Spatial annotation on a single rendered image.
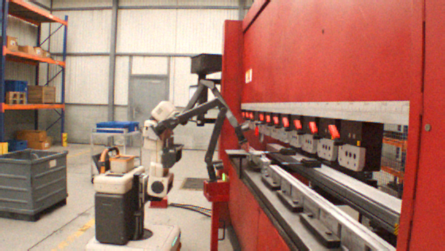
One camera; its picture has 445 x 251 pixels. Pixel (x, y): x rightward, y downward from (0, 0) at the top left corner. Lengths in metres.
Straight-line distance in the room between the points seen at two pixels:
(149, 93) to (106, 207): 7.63
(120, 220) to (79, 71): 8.70
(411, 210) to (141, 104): 9.68
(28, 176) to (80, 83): 7.19
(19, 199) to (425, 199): 3.92
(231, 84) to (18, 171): 2.54
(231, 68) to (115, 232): 2.01
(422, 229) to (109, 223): 2.30
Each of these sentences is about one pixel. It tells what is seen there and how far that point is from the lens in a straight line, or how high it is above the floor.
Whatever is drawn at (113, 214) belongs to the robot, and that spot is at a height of 0.53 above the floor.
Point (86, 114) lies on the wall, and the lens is 10.78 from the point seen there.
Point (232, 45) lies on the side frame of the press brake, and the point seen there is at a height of 2.02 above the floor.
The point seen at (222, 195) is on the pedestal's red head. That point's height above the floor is 0.71.
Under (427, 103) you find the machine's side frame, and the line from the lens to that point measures 0.53.
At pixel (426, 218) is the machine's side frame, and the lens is 0.53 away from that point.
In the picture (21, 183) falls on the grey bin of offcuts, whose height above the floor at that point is 0.44.
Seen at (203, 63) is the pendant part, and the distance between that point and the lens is 3.61.
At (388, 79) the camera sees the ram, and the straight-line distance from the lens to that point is 0.98.
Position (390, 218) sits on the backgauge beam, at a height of 0.94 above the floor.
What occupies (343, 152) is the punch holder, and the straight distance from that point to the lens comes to 1.19.
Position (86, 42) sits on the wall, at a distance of 10.95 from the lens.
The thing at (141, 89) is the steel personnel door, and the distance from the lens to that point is 10.05.
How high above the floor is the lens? 1.37
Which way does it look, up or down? 3 degrees down
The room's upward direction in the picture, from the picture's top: 2 degrees clockwise
